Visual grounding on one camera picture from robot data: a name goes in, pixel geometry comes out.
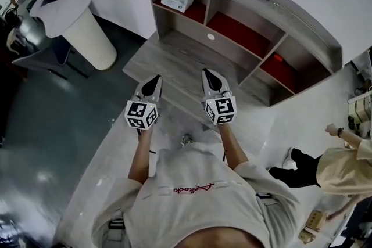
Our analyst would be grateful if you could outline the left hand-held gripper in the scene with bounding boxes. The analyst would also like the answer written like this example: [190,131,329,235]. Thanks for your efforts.
[124,74,163,130]

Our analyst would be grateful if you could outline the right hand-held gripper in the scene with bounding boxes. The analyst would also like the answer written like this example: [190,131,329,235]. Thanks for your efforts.
[201,67,237,126]

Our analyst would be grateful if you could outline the grey wooden desk shelf unit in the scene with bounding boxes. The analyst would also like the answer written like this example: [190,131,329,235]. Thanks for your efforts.
[144,0,344,108]

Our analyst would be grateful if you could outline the person's left forearm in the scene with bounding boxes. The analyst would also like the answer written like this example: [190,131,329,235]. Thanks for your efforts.
[127,124,156,184]

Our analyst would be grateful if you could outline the person's right forearm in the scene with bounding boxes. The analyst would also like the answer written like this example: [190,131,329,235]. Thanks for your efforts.
[217,124,249,171]

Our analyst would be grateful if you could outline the dark grey chair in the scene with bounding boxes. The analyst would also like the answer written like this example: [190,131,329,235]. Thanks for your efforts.
[11,37,90,81]

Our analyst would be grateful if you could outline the person's beige shirt torso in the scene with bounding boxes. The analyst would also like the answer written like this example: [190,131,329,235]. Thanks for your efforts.
[91,142,300,248]

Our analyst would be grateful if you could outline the white curved workbench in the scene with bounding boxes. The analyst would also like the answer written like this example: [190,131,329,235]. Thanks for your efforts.
[347,49,372,139]

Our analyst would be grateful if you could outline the large cardboard box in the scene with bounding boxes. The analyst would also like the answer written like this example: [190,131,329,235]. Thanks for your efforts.
[306,210,328,232]

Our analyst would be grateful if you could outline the small cardboard box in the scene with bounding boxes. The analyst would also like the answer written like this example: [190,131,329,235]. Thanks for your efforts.
[299,229,319,243]

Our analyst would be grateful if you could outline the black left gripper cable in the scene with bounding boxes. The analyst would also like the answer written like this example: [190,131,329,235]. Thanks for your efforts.
[148,149,156,177]

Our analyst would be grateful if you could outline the white round pedestal table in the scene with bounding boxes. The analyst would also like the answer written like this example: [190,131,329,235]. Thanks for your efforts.
[28,0,118,71]

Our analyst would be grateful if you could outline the person's right harness strap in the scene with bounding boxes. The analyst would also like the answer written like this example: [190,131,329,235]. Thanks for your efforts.
[255,193,274,207]

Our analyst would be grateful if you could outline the person's harness strap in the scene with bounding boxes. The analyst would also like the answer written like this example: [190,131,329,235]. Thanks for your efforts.
[107,217,126,242]
[255,193,274,207]

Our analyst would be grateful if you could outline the person's left harness strap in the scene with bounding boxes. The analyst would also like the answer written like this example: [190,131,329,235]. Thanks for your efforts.
[107,217,126,242]

